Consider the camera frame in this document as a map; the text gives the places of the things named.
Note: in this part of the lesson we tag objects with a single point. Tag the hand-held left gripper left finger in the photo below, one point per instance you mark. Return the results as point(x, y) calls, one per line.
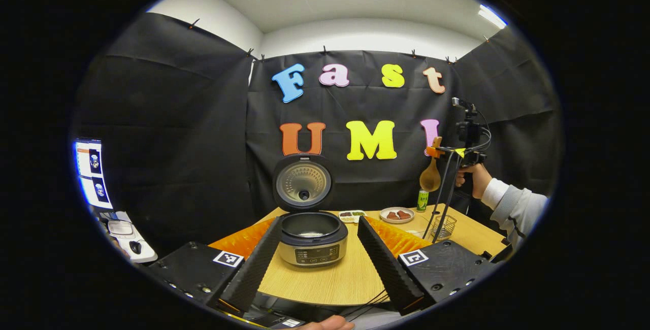
point(259, 264)

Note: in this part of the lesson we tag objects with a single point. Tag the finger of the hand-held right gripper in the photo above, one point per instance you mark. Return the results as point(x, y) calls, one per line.
point(434, 150)

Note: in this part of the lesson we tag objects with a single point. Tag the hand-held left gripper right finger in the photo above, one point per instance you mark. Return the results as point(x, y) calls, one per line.
point(386, 269)

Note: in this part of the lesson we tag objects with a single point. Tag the wooden spoon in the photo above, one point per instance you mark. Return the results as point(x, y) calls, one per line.
point(430, 180)

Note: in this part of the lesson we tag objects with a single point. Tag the clear container of rice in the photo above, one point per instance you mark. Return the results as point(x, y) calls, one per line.
point(417, 232)

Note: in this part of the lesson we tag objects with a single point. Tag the black silver rice cooker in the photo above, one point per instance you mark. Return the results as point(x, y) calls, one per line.
point(310, 255)

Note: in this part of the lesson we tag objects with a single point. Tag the clear metal chopstick holder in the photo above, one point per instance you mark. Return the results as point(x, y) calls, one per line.
point(447, 228)

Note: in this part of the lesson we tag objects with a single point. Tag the white round plate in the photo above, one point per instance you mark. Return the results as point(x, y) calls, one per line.
point(396, 221)

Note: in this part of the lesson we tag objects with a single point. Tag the green tea bottle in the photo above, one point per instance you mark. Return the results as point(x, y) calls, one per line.
point(422, 202)

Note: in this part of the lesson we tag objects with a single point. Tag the brown meat piece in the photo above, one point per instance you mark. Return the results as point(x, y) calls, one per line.
point(404, 214)
point(392, 215)

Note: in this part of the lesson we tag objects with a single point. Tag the white divided condiment dish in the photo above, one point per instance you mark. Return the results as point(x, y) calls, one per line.
point(352, 216)

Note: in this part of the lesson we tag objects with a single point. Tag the white side desk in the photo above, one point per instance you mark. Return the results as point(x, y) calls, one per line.
point(147, 255)

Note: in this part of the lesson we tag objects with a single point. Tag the black computer mouse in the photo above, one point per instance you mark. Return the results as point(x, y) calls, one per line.
point(136, 247)

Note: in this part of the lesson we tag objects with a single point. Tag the small ceiling light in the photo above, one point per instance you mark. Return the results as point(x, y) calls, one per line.
point(491, 16)

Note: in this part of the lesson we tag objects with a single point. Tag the black backdrop cloth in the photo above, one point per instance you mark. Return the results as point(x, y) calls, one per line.
point(177, 142)

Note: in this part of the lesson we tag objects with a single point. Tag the computer monitor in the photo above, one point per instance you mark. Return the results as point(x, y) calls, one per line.
point(91, 172)

